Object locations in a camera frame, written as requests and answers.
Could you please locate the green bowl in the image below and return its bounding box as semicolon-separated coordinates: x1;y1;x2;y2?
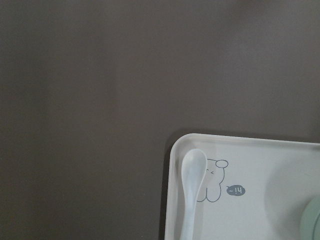
300;196;320;240

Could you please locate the white ceramic spoon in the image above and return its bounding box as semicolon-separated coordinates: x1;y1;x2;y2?
180;148;207;240

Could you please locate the cream serving tray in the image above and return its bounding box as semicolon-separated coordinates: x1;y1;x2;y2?
164;133;320;240

